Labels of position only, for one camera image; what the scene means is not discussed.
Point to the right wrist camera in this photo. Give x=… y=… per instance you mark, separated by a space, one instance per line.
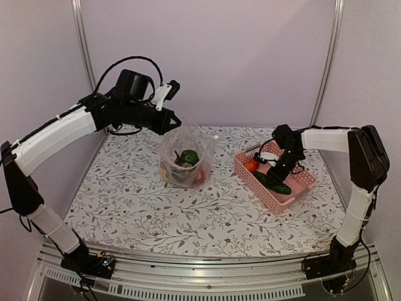
x=266 y=158

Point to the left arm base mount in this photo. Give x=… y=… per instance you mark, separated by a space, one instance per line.
x=82 y=262

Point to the green toy lime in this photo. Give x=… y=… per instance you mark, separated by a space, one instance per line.
x=189 y=156

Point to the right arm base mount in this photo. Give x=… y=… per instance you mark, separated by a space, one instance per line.
x=340 y=259

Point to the aluminium frame post right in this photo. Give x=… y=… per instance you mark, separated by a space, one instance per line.
x=329 y=60

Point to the aluminium frame post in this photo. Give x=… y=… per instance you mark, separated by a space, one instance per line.
x=78 y=19
x=329 y=60

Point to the floral patterned table mat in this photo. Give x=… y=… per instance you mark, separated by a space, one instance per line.
x=124 y=202

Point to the clear zip top bag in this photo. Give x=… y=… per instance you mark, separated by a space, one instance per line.
x=188 y=136

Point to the orange red toy mango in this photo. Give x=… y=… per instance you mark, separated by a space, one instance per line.
x=252 y=166

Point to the green toy cucumber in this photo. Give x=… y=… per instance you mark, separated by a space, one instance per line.
x=279 y=188

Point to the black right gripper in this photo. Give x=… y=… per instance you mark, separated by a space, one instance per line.
x=278 y=175

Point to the pink perforated plastic basket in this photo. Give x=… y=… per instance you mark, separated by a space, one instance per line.
x=300 y=184

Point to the yellow toy fruit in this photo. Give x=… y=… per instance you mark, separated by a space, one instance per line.
x=164 y=173

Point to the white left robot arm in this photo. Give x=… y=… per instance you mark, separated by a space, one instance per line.
x=26 y=160

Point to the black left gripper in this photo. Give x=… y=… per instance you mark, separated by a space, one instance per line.
x=163 y=126

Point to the aluminium frame post left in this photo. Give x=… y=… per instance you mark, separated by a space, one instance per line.
x=78 y=19

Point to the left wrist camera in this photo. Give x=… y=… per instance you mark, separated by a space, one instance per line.
x=165 y=92

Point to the purple toy eggplant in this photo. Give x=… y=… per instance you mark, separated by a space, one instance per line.
x=180 y=173

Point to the front aluminium rail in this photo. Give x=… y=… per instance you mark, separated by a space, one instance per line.
x=142 y=275

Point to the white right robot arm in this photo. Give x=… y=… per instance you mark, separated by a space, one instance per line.
x=368 y=164

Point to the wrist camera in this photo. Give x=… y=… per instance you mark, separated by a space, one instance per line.
x=266 y=158
x=165 y=92

